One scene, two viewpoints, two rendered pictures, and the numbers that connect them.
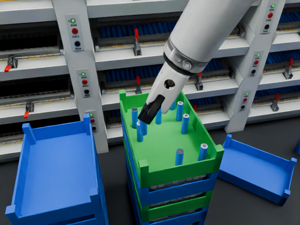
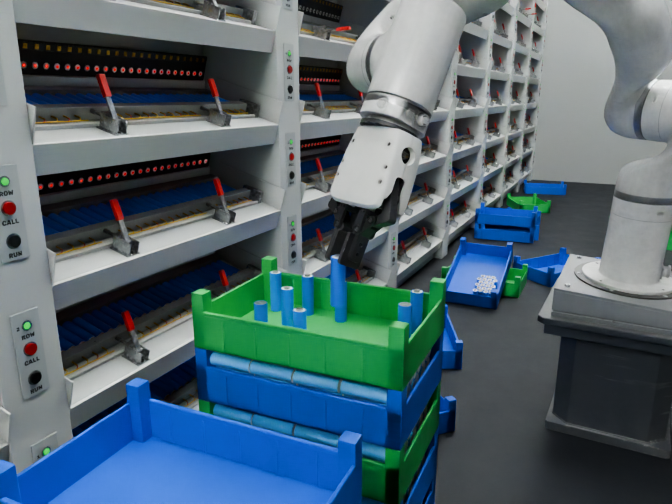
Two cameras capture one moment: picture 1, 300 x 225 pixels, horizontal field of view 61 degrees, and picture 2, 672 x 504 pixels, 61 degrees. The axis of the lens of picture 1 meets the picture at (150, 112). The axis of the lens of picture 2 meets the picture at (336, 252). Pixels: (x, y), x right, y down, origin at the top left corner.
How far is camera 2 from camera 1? 0.57 m
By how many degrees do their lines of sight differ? 51
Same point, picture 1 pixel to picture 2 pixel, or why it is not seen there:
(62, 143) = (104, 484)
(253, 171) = not seen: hidden behind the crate
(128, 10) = (109, 156)
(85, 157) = (200, 468)
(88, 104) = (37, 419)
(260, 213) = (445, 456)
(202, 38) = (436, 76)
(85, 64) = (31, 295)
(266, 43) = (296, 203)
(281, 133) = not seen: hidden behind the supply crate
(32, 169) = not seen: outside the picture
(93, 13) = (44, 163)
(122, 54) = (99, 259)
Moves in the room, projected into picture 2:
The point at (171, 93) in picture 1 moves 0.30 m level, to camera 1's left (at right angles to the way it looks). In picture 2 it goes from (412, 170) to (209, 209)
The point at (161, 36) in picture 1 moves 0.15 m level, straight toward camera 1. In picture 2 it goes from (149, 215) to (198, 228)
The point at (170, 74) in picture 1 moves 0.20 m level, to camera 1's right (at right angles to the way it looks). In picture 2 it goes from (407, 139) to (481, 131)
